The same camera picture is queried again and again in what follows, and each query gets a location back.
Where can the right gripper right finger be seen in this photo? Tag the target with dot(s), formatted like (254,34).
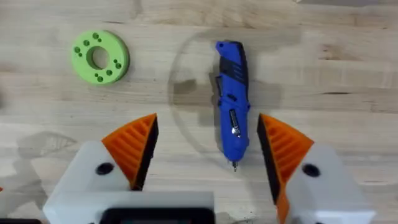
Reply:
(298,174)

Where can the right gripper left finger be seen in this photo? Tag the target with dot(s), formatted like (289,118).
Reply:
(124,155)

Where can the blue electric screwdriver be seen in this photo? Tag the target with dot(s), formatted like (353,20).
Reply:
(233,93)

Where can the green disc with holes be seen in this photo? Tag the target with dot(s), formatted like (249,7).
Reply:
(100,57)

